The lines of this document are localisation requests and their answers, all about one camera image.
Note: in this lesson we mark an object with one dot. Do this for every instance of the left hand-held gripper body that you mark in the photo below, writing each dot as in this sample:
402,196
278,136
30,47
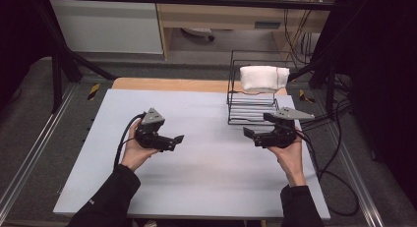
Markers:
152,138

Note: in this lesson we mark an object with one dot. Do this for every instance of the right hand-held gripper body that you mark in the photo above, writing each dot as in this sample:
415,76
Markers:
282,135

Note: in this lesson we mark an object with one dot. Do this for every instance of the white towel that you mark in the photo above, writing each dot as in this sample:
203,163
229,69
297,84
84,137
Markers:
262,78

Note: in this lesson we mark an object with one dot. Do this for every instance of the person's left hand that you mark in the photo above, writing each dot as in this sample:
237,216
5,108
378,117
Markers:
136,155

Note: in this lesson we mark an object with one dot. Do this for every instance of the person's right hand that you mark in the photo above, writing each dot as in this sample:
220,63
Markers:
291,161

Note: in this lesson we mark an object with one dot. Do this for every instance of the yellow black floor tape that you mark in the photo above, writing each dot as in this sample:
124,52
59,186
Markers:
93,91
305,96

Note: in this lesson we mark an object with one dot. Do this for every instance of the chair base with caster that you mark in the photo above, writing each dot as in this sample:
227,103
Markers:
198,32

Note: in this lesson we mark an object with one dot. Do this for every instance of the wooden desk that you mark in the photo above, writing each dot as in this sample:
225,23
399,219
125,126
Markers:
223,15

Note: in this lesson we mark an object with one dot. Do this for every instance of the white cabinet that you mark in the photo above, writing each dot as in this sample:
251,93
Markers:
105,27

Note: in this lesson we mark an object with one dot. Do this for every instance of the black curtain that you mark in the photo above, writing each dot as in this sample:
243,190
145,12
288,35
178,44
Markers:
383,73
16,40

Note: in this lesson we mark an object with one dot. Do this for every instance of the aluminium rail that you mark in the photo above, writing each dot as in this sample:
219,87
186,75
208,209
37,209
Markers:
36,148
357,174

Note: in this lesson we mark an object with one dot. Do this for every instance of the black metal frame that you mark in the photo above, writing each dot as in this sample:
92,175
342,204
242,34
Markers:
57,69

